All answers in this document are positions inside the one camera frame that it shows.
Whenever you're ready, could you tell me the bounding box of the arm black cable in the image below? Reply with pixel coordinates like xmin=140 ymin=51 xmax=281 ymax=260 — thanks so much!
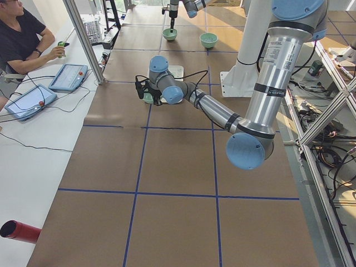
xmin=135 ymin=69 xmax=243 ymax=131

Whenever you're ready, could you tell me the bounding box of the seated person in black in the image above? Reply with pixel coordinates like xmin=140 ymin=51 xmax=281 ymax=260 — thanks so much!
xmin=1 ymin=1 xmax=65 ymax=75

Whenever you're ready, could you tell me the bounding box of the near blue teach pendant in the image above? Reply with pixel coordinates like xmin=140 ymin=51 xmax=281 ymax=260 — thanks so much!
xmin=5 ymin=84 xmax=57 ymax=121

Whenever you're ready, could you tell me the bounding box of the pale green bear tray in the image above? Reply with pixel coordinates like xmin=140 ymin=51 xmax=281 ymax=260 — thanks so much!
xmin=161 ymin=65 xmax=184 ymax=105

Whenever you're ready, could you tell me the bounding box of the green bowl with ice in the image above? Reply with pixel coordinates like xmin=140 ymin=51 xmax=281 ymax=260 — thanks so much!
xmin=200 ymin=33 xmax=219 ymax=49

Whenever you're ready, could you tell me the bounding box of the far blue teach pendant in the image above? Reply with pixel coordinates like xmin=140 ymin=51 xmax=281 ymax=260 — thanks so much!
xmin=48 ymin=64 xmax=88 ymax=92

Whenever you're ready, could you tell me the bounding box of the white camera mast with base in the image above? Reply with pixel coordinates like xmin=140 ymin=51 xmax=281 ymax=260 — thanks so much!
xmin=220 ymin=0 xmax=272 ymax=97

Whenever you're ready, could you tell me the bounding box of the blue teach pendant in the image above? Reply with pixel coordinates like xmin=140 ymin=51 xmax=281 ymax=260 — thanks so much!
xmin=48 ymin=64 xmax=88 ymax=92
xmin=5 ymin=84 xmax=57 ymax=121

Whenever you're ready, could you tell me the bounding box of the black keyboard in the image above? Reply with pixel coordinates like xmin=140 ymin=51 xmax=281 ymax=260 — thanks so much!
xmin=83 ymin=21 xmax=101 ymax=45

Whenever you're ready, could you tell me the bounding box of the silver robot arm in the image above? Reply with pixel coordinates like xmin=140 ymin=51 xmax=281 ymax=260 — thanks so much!
xmin=162 ymin=0 xmax=211 ymax=33
xmin=135 ymin=1 xmax=329 ymax=170

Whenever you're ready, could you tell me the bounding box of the red cylinder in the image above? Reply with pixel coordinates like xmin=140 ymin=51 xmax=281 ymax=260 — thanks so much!
xmin=1 ymin=220 xmax=41 ymax=244

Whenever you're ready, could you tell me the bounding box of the aluminium frame post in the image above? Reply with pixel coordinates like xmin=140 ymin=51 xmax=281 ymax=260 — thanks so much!
xmin=63 ymin=0 xmax=105 ymax=85

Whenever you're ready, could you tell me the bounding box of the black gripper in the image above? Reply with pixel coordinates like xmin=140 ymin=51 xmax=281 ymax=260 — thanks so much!
xmin=146 ymin=87 xmax=162 ymax=105
xmin=161 ymin=0 xmax=179 ymax=31

